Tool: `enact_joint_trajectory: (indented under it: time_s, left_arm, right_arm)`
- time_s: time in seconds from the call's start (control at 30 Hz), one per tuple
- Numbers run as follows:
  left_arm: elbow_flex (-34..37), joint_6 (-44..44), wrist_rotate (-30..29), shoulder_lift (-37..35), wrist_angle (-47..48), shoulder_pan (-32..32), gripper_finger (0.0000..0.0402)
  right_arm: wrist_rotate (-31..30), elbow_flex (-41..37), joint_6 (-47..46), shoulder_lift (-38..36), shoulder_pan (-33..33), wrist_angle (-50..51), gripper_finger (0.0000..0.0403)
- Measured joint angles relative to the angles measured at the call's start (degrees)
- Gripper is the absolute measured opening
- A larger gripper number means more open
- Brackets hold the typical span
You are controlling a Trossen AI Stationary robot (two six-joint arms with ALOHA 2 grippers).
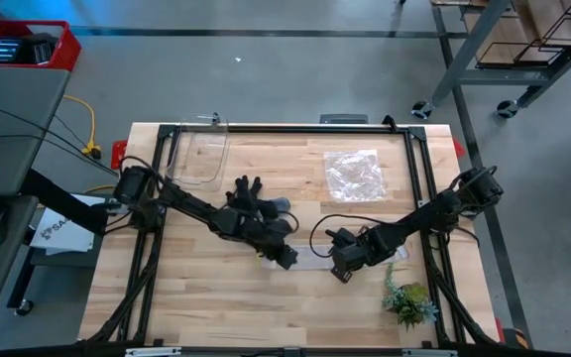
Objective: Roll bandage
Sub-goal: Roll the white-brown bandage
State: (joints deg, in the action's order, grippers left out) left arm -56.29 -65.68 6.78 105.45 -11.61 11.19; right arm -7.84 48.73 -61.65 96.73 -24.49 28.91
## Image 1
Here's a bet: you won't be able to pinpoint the black aluminium table frame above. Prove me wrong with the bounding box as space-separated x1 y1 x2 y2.
85 121 503 348

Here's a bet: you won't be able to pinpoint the black grey work glove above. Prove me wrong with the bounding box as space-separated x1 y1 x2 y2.
224 175 291 223

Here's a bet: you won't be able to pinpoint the black desk caster wheel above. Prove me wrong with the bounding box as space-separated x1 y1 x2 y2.
14 297 36 317

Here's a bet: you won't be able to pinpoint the grey metal cart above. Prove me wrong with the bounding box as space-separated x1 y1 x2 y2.
411 0 571 120

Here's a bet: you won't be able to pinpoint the black cart caster wheel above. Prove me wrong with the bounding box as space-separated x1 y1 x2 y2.
495 99 519 120
411 100 435 121

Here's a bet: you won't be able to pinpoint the clear plastic bag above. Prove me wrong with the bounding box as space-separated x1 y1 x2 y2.
322 149 387 204

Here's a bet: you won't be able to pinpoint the black devices in crate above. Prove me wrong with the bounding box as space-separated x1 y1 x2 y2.
0 32 59 66

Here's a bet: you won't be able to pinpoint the brown cardboard box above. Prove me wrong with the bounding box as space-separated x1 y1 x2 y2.
463 0 571 65

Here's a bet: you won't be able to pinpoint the small artificial potted plant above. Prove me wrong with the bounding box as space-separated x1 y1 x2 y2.
381 261 440 332

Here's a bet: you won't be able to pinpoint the grey desk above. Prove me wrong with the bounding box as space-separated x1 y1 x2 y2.
0 66 72 327

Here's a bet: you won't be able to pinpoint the clear plastic bin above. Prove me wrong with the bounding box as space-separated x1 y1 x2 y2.
166 114 231 193

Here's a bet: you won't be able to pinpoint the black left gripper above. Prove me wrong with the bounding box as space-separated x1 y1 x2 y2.
245 217 299 272

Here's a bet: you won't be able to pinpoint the yellow floor cable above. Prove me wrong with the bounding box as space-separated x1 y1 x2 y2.
61 94 103 160

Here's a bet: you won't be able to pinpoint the red plastic crate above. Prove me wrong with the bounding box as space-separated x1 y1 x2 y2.
0 19 82 72

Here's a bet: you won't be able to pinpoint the white printed paper sheet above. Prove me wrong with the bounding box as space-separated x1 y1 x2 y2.
30 192 107 257

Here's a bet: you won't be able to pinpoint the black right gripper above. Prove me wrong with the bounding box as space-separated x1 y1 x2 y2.
325 225 385 285

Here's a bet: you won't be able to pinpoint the black desk stand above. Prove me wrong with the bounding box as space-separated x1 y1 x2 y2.
6 168 109 318

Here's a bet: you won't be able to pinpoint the orange black striped block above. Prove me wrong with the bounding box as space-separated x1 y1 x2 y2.
501 326 530 351

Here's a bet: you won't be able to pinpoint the white metal bracket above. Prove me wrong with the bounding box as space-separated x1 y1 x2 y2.
124 346 183 357
400 348 459 357

